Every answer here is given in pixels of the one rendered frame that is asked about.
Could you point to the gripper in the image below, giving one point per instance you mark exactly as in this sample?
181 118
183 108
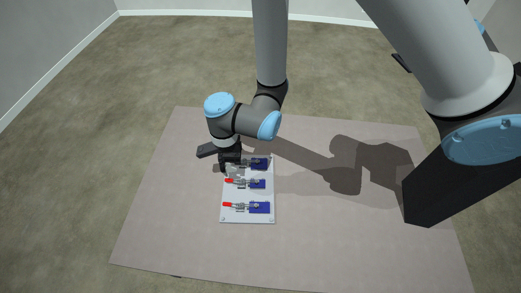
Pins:
232 154

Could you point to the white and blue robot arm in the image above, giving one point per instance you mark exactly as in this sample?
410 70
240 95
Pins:
469 89

